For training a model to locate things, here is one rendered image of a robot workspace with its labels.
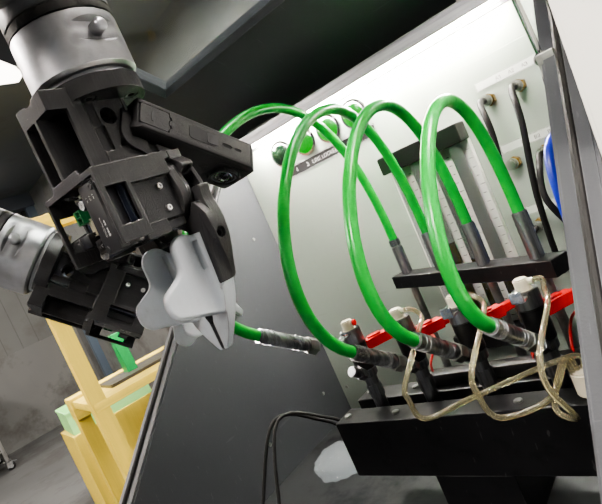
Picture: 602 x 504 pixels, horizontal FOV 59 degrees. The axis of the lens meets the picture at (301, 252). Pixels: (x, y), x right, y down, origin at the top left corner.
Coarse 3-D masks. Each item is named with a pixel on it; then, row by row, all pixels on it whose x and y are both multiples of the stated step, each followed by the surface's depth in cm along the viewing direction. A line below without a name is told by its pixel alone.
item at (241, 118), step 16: (256, 112) 72; (272, 112) 75; (288, 112) 77; (304, 112) 79; (224, 128) 68; (320, 128) 81; (336, 144) 82; (368, 192) 85; (384, 224) 86; (240, 336) 62; (256, 336) 63
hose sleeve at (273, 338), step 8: (264, 336) 64; (272, 336) 64; (280, 336) 65; (288, 336) 66; (296, 336) 67; (264, 344) 64; (272, 344) 65; (280, 344) 65; (288, 344) 66; (296, 344) 67; (304, 344) 67
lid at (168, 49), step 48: (144, 0) 78; (192, 0) 78; (240, 0) 79; (288, 0) 77; (336, 0) 78; (384, 0) 79; (432, 0) 79; (0, 48) 83; (144, 48) 87; (192, 48) 88; (240, 48) 86; (288, 48) 87; (336, 48) 88; (144, 96) 97; (192, 96) 98; (240, 96) 99; (288, 96) 100
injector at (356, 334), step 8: (352, 336) 71; (360, 336) 71; (360, 344) 71; (352, 368) 70; (360, 368) 71; (368, 368) 71; (376, 368) 72; (352, 376) 70; (360, 376) 70; (368, 376) 71; (376, 376) 72; (368, 384) 72; (376, 384) 72; (376, 392) 72; (384, 392) 72; (376, 400) 72; (384, 400) 72
